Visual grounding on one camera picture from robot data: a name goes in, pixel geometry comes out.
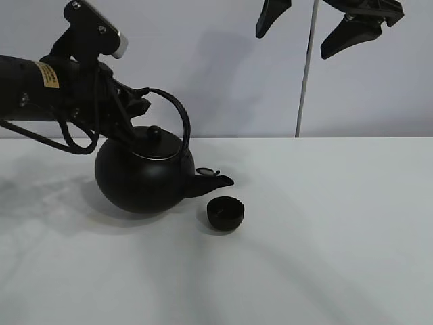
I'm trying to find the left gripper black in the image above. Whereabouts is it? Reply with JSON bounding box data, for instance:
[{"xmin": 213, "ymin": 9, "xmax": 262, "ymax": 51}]
[{"xmin": 57, "ymin": 58, "xmax": 150, "ymax": 142}]

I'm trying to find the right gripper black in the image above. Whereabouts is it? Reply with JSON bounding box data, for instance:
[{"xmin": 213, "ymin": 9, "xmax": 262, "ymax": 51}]
[{"xmin": 256, "ymin": 0, "xmax": 405, "ymax": 60}]

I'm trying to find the black kettle teapot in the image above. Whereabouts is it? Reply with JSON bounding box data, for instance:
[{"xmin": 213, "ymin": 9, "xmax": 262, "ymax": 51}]
[{"xmin": 94, "ymin": 87, "xmax": 234, "ymax": 214}]

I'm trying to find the small black teacup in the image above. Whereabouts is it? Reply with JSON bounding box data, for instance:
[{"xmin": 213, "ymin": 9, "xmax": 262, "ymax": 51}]
[{"xmin": 206, "ymin": 196, "xmax": 245, "ymax": 232}]

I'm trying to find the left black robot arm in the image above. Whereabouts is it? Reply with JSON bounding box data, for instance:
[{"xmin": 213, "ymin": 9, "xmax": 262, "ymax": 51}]
[{"xmin": 1, "ymin": 56, "xmax": 150, "ymax": 139}]

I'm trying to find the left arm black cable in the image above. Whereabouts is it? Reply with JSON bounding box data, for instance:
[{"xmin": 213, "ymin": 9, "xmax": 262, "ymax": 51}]
[{"xmin": 0, "ymin": 64, "xmax": 112, "ymax": 156}]

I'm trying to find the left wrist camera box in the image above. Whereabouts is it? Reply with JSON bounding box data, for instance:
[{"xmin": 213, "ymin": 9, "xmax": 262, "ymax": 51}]
[{"xmin": 49, "ymin": 1, "xmax": 129, "ymax": 65}]

